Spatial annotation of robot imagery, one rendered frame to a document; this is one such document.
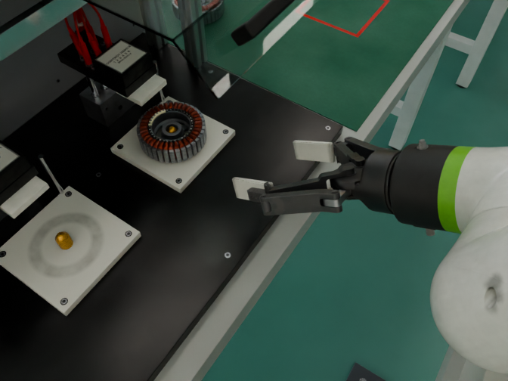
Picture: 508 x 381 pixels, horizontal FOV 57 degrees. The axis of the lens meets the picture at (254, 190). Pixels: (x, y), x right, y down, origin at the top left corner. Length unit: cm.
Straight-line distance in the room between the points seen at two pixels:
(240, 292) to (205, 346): 9
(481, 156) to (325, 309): 106
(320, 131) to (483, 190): 41
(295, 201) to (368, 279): 103
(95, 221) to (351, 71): 57
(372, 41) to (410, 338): 87
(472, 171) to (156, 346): 43
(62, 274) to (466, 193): 53
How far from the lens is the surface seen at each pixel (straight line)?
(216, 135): 81
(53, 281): 72
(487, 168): 50
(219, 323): 68
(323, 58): 101
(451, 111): 210
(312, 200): 55
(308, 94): 93
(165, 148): 76
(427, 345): 154
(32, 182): 69
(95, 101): 85
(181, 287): 68
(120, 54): 77
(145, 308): 68
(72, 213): 77
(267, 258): 72
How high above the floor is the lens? 139
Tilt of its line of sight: 55 degrees down
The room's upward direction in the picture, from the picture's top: straight up
